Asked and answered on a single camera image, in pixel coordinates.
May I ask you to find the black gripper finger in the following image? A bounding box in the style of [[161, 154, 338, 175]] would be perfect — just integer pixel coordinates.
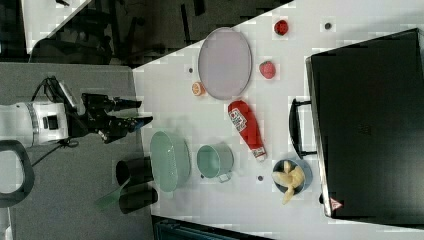
[[113, 97, 142, 111], [128, 116, 153, 133]]

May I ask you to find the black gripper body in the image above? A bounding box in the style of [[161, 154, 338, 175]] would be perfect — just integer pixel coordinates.
[[68, 93, 129, 144]]

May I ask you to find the red ketchup bottle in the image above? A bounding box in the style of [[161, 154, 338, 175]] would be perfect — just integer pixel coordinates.
[[228, 100, 267, 162]]

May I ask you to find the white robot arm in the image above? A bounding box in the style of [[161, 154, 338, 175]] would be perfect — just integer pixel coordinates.
[[1, 93, 153, 208]]

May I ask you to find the green oval strainer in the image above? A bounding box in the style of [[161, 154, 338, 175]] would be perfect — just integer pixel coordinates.
[[150, 131, 191, 193]]

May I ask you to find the green spatula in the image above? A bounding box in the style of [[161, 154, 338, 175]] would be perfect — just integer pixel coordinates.
[[95, 179, 130, 211]]

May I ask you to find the green mug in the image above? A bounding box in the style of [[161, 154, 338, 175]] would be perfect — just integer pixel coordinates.
[[196, 143, 234, 183]]

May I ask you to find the lilac oval plate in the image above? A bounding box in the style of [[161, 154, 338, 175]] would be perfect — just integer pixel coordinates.
[[198, 27, 252, 100]]

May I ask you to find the pink strawberry toy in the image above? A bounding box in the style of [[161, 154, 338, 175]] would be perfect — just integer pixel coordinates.
[[259, 61, 276, 79]]

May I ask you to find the blue bowl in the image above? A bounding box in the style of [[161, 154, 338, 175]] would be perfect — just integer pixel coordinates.
[[273, 159, 313, 195]]

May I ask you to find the yellow banana toy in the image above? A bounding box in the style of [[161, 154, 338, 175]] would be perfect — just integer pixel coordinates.
[[272, 160, 305, 204]]

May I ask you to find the red strawberry toy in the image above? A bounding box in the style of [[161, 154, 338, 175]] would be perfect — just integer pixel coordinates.
[[274, 20, 289, 36]]

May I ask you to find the black toaster oven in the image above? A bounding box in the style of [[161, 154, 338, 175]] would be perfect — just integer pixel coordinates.
[[305, 28, 424, 229]]

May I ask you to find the blue metal frame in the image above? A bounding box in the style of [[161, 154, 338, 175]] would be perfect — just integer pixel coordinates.
[[152, 215, 271, 240]]

